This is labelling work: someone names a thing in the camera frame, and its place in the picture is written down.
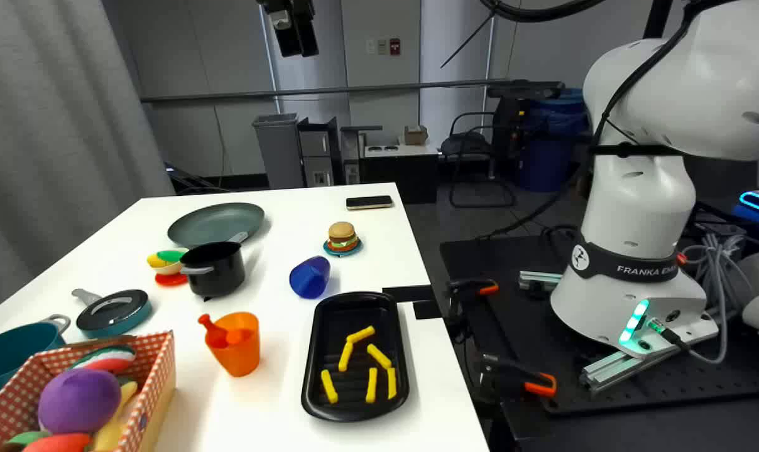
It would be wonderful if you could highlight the orange plastic cup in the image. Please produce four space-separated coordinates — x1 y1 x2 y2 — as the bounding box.
203 309 265 379

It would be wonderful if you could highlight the black perforated breadboard base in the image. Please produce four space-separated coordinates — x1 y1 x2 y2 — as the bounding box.
438 232 759 419

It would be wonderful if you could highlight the black low cabinet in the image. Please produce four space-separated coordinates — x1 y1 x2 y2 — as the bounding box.
358 142 442 206

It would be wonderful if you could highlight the yellow plush toy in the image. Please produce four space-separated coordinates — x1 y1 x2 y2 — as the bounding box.
87 379 141 452

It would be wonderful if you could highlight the red checkered cardboard box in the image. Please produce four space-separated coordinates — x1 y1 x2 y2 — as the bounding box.
0 329 178 452

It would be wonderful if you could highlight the black clamp with orange handle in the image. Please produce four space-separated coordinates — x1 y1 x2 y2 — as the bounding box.
477 352 561 402
444 275 502 306

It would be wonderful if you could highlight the grey cable bundle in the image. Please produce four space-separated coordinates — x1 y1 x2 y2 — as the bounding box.
678 232 746 369

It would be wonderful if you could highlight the small teal saucer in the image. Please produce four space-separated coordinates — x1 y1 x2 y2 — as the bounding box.
322 235 364 257

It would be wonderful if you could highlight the grey curtain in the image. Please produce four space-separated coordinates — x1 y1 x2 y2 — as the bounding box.
0 0 177 321

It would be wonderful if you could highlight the teal toy frying pan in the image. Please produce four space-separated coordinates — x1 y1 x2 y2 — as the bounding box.
70 286 155 342

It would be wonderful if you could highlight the toy burger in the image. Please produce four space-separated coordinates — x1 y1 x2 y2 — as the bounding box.
326 219 363 252

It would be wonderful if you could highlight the green toy food piece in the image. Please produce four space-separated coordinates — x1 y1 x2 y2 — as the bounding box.
154 246 189 266

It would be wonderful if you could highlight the long aluminium profile rail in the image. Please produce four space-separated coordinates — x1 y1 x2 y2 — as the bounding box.
577 315 721 394

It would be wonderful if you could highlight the light grey cabinet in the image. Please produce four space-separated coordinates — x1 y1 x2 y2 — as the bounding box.
252 112 310 191

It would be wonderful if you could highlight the black plastic tray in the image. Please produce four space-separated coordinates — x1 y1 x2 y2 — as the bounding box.
300 288 414 423

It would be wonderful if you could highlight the orange-red plush toy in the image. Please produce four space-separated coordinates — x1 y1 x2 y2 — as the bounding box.
23 428 92 452

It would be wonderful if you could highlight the purple plush ball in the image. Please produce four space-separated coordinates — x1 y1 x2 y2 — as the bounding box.
36 367 124 437

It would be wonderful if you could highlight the large grey-green plate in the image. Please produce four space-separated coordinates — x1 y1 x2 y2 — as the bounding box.
165 201 270 250

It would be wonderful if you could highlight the green plush toy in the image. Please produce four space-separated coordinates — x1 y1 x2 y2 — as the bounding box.
6 427 47 448

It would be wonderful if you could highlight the dark grey drawer cabinet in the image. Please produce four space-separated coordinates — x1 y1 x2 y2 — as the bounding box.
300 117 346 187

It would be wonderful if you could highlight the red wall sign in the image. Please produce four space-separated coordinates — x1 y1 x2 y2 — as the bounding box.
375 34 402 60

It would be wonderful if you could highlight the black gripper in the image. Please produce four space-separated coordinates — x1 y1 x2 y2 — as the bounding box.
256 0 322 60

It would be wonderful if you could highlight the red and white plush toy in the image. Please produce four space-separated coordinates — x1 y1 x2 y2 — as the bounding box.
75 348 138 380

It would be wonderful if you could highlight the teal toy pot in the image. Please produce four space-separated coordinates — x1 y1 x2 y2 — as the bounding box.
0 311 74 409

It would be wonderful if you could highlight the small cardboard box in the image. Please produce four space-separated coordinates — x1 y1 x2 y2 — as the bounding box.
402 122 430 148

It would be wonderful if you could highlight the black smartphone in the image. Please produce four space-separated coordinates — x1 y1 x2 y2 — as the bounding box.
344 192 398 211

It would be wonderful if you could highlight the black machine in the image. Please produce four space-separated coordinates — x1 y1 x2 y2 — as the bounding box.
488 80 566 183

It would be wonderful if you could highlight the black office chair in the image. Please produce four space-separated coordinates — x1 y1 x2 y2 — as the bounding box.
439 109 520 211

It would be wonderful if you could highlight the blue plastic cup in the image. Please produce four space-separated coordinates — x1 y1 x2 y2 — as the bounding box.
286 252 335 301

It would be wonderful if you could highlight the short aluminium profile rail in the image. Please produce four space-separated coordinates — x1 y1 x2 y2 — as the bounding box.
516 266 566 295

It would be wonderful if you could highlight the blue plastic barrel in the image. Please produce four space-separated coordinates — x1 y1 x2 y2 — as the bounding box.
512 87 591 192

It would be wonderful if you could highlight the black toy pot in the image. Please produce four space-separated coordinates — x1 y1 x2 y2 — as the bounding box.
178 237 248 301

